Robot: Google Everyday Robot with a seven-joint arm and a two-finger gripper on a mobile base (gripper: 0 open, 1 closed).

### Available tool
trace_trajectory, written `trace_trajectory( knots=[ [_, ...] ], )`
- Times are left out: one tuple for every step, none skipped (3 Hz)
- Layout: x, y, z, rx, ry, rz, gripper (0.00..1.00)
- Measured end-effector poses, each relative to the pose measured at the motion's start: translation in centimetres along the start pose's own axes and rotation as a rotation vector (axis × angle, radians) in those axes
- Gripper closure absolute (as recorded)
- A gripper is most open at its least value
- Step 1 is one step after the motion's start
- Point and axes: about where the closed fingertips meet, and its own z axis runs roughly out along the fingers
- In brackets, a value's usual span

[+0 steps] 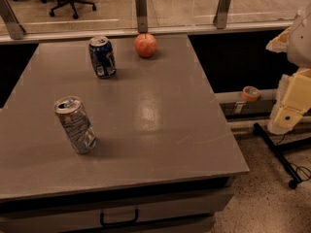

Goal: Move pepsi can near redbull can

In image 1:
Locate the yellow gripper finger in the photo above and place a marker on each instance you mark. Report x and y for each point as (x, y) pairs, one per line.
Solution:
(279, 43)
(293, 101)

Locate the blue pepsi can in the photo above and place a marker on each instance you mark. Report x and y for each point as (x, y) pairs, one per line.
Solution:
(102, 57)

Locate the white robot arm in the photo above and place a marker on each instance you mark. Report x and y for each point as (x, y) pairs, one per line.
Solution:
(299, 47)

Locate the silver redbull can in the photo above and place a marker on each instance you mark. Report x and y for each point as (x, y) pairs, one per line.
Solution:
(72, 115)

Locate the orange tape roll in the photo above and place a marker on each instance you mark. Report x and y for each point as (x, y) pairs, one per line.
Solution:
(250, 94)

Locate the black stand base with wheel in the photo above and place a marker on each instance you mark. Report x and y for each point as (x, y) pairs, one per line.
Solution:
(299, 174)

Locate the red apple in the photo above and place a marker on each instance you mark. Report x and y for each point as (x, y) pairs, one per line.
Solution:
(145, 45)

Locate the grey drawer cabinet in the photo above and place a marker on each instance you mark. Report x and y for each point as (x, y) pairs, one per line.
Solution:
(173, 208)

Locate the right metal bracket post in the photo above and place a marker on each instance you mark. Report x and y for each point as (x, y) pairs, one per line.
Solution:
(221, 15)

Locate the metal bracket post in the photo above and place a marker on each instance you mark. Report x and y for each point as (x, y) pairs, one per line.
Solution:
(141, 15)
(14, 28)
(221, 15)

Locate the middle metal bracket post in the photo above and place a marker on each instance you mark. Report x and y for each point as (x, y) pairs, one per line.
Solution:
(141, 15)

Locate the black drawer handle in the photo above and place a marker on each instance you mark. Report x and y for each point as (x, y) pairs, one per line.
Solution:
(118, 217)

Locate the left metal bracket post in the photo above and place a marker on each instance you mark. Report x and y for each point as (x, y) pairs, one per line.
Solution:
(14, 28)

